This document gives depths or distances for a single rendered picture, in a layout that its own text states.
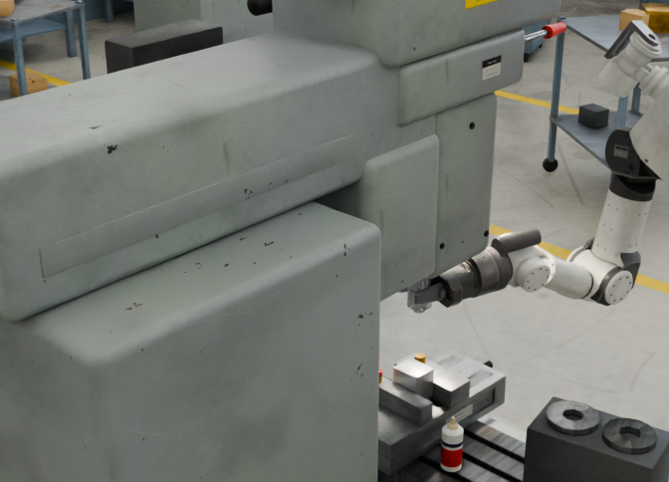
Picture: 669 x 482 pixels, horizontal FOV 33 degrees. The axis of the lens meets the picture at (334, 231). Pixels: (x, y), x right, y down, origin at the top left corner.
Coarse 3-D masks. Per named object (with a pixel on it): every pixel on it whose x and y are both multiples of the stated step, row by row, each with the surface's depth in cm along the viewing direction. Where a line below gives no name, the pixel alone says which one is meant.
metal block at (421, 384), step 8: (408, 360) 220; (400, 368) 217; (408, 368) 217; (416, 368) 217; (424, 368) 217; (432, 368) 217; (400, 376) 217; (408, 376) 216; (416, 376) 215; (424, 376) 216; (432, 376) 218; (400, 384) 218; (408, 384) 216; (416, 384) 215; (424, 384) 217; (432, 384) 219; (416, 392) 216; (424, 392) 218; (432, 392) 220
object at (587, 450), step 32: (544, 416) 194; (576, 416) 194; (608, 416) 194; (544, 448) 191; (576, 448) 187; (608, 448) 186; (640, 448) 183; (544, 480) 193; (576, 480) 189; (608, 480) 186; (640, 480) 182
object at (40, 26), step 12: (108, 0) 901; (132, 0) 882; (648, 0) 876; (660, 0) 872; (72, 12) 803; (108, 12) 905; (0, 24) 791; (24, 24) 810; (36, 24) 810; (48, 24) 810; (60, 24) 810; (72, 24) 806; (0, 36) 779; (24, 36) 783; (72, 36) 809; (72, 48) 811
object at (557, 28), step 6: (552, 24) 199; (558, 24) 200; (564, 24) 201; (546, 30) 198; (552, 30) 198; (558, 30) 199; (564, 30) 201; (528, 36) 194; (534, 36) 195; (540, 36) 196; (546, 36) 199; (552, 36) 198
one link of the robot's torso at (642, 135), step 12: (660, 84) 205; (660, 96) 202; (660, 108) 202; (648, 120) 207; (660, 120) 202; (636, 132) 212; (648, 132) 206; (660, 132) 203; (636, 144) 212; (648, 144) 207; (660, 144) 205; (648, 156) 209; (660, 156) 207; (660, 168) 209
